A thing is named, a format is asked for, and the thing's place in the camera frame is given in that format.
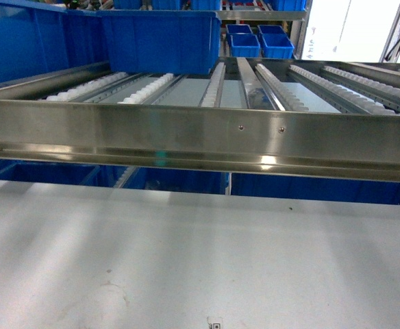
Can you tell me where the blue bin under shelf left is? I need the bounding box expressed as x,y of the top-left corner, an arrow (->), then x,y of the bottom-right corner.
123,167 -> 229,195

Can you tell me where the blue bin under shelf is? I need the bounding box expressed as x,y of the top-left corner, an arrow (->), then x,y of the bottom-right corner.
232,173 -> 400,205
123,167 -> 229,195

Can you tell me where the blue bin under shelf right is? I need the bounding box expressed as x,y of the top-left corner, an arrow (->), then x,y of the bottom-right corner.
232,173 -> 400,205

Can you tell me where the large blue bin on shelf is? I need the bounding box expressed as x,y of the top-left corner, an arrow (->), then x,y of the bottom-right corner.
99,10 -> 221,75

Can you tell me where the stainless steel roller shelf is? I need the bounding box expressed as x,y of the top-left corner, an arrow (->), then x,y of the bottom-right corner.
0,59 -> 400,182

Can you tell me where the small blue bin front left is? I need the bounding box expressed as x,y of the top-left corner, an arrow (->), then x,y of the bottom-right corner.
230,34 -> 260,58

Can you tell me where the small blue bin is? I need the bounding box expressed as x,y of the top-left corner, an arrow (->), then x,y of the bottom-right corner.
226,24 -> 253,34
230,34 -> 260,58
258,25 -> 285,34
261,34 -> 295,59

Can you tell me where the small blue bin rear left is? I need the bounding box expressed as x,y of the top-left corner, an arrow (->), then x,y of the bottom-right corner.
226,24 -> 253,34

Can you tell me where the small blue bin front right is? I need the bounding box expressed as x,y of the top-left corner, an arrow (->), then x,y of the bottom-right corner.
261,34 -> 295,59

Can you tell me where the small blue bin rear right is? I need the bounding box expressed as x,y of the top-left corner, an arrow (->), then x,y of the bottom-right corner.
258,25 -> 285,34

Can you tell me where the QR code marker sticker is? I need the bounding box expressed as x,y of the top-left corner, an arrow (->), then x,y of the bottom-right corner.
207,317 -> 223,329

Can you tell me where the large blue bin far left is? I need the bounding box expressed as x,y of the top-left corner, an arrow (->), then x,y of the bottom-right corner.
0,1 -> 108,83

